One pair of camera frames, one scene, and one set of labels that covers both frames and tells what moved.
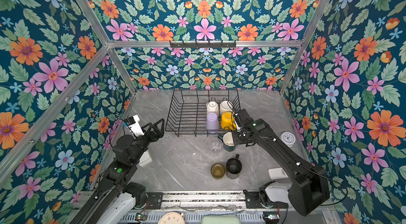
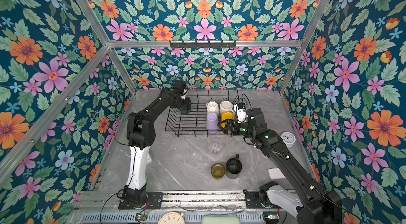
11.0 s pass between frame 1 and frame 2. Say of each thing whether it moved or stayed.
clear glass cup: stayed
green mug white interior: moved
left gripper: moved
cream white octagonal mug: stayed
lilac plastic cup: stayed
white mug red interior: stayed
